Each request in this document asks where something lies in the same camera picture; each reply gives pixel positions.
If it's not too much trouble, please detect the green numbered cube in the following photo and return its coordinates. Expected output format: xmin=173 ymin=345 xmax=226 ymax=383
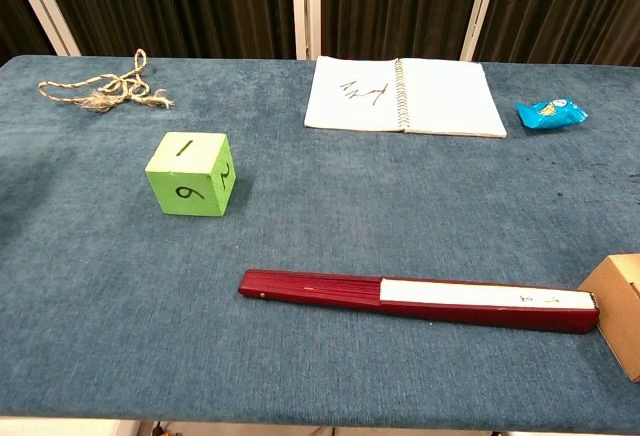
xmin=144 ymin=131 xmax=237 ymax=218

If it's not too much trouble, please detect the blue table cloth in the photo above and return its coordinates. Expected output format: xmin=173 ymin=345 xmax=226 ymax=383
xmin=0 ymin=54 xmax=640 ymax=431

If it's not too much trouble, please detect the open white spiral notebook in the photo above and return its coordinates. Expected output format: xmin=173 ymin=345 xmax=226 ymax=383
xmin=303 ymin=55 xmax=508 ymax=139

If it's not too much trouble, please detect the folded dark red fan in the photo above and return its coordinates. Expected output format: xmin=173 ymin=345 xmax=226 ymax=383
xmin=237 ymin=268 xmax=601 ymax=335

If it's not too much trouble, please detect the black curtain panel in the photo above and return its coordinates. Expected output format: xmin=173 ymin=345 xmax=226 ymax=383
xmin=319 ymin=0 xmax=487 ymax=61
xmin=34 ymin=0 xmax=297 ymax=60
xmin=473 ymin=0 xmax=640 ymax=68
xmin=0 ymin=0 xmax=55 ymax=65

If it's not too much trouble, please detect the blue snack packet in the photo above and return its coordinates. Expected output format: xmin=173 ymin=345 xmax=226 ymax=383
xmin=515 ymin=98 xmax=589 ymax=131

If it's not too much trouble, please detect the small brown cardboard box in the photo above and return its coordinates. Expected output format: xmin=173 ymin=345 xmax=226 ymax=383
xmin=578 ymin=253 xmax=640 ymax=384

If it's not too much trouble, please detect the grey partition post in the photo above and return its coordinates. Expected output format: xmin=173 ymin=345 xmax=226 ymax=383
xmin=290 ymin=0 xmax=322 ymax=61
xmin=459 ymin=0 xmax=504 ymax=62
xmin=4 ymin=0 xmax=82 ymax=57

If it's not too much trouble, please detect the beige twine rope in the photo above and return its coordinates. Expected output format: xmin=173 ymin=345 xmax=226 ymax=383
xmin=37 ymin=48 xmax=175 ymax=114

